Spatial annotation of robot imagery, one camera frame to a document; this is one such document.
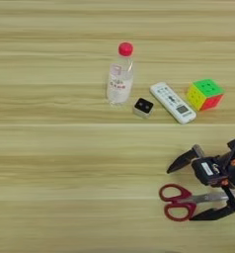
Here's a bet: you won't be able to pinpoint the white remote control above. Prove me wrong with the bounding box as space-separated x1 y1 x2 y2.
149 81 197 126

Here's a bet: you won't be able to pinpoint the small silver black-topped box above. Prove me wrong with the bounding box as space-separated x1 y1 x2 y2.
132 97 155 119

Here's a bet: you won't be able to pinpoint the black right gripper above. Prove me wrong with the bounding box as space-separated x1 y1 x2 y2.
166 136 235 222

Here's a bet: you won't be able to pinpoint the clear bottle red cap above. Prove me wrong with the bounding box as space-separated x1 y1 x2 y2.
106 42 135 107

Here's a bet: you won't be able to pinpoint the red-handled scissors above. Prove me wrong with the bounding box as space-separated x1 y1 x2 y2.
158 183 235 222

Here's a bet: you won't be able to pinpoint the colourful puzzle cube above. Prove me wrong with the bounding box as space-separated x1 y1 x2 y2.
186 78 226 112

